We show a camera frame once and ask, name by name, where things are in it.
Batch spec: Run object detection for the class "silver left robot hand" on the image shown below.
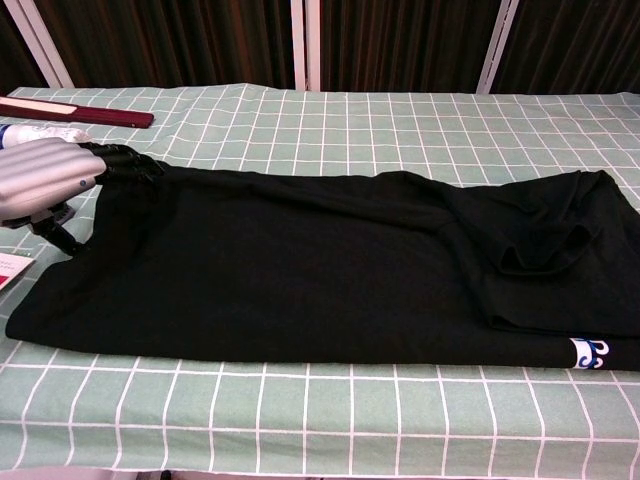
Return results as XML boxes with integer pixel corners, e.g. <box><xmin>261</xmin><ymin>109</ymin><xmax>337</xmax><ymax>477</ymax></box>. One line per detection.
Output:
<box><xmin>0</xmin><ymin>139</ymin><xmax>166</xmax><ymax>256</ymax></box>

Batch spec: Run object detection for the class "black T-shirt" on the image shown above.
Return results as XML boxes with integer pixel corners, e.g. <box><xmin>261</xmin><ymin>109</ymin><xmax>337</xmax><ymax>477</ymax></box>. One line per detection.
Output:
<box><xmin>4</xmin><ymin>167</ymin><xmax>640</xmax><ymax>374</ymax></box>

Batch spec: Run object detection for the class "white bottle with blue cap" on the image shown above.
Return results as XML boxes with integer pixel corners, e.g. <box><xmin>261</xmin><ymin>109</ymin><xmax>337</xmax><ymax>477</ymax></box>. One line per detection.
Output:
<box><xmin>0</xmin><ymin>123</ymin><xmax>94</xmax><ymax>150</ymax></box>

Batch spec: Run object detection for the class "maroon and cream folding fan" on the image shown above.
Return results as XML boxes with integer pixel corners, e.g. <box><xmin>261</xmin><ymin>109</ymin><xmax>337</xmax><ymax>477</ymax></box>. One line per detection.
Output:
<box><xmin>0</xmin><ymin>96</ymin><xmax>155</xmax><ymax>130</ymax></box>

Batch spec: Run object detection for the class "red white snack packet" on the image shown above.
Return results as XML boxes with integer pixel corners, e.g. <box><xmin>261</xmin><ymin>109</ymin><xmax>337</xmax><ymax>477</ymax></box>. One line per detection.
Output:
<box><xmin>0</xmin><ymin>252</ymin><xmax>36</xmax><ymax>294</ymax></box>

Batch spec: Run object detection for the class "dark pleated curtain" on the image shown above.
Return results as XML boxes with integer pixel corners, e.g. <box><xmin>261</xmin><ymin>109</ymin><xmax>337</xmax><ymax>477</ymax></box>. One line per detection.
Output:
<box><xmin>319</xmin><ymin>0</ymin><xmax>506</xmax><ymax>94</ymax></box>
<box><xmin>492</xmin><ymin>0</ymin><xmax>640</xmax><ymax>96</ymax></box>
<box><xmin>0</xmin><ymin>0</ymin><xmax>49</xmax><ymax>97</ymax></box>
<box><xmin>14</xmin><ymin>0</ymin><xmax>296</xmax><ymax>90</ymax></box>

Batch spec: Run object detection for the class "white frame post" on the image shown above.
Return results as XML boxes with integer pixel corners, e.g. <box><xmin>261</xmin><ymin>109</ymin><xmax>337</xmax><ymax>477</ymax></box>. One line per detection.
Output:
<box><xmin>474</xmin><ymin>0</ymin><xmax>521</xmax><ymax>95</ymax></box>
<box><xmin>289</xmin><ymin>0</ymin><xmax>322</xmax><ymax>92</ymax></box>
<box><xmin>0</xmin><ymin>0</ymin><xmax>76</xmax><ymax>90</ymax></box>

